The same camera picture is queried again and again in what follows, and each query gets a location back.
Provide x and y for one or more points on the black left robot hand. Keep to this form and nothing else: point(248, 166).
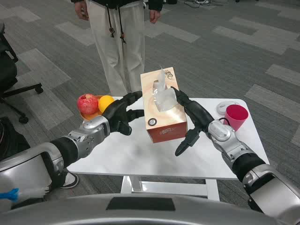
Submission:
point(117, 114)

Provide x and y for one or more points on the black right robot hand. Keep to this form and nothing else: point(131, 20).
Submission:
point(199, 112)

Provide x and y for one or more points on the orange tissue box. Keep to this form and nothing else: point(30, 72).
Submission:
point(164, 122)

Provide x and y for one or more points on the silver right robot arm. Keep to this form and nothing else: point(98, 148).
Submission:
point(225, 138)

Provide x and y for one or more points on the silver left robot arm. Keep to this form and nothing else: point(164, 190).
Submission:
point(89, 133)

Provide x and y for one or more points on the white tissue sheet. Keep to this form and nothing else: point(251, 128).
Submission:
point(164, 98)

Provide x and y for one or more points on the orange fruit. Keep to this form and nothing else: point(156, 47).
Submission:
point(105, 103)

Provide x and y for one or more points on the white round lid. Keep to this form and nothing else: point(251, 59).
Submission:
point(221, 107)

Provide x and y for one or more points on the orange plate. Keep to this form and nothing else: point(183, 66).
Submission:
point(90, 116)

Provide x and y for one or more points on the red apple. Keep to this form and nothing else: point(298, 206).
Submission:
point(87, 104)

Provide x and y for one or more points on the pink plastic cup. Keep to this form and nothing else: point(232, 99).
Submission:
point(235, 114)

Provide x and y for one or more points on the person in cream trousers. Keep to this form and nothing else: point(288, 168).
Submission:
point(117, 47)

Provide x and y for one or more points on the black and white sneaker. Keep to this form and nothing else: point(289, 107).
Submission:
point(70, 181)

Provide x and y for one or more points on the silver robot chest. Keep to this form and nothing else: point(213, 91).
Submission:
point(70, 211)

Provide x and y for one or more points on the black office chair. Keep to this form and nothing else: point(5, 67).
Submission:
point(7, 75)

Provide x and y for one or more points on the blue tape piece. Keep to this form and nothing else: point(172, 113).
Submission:
point(10, 195)

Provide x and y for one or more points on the white table frame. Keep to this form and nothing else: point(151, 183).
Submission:
point(175, 187)

